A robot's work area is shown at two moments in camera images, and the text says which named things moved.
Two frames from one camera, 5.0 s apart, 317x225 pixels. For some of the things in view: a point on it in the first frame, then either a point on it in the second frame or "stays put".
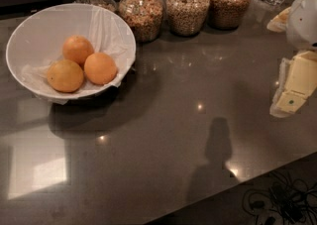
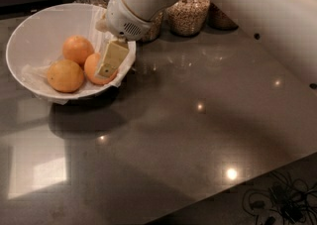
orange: (99, 68) stays put
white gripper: (303, 21) -> (121, 21)
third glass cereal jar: (187, 6) stays put
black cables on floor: (295, 200) stays put
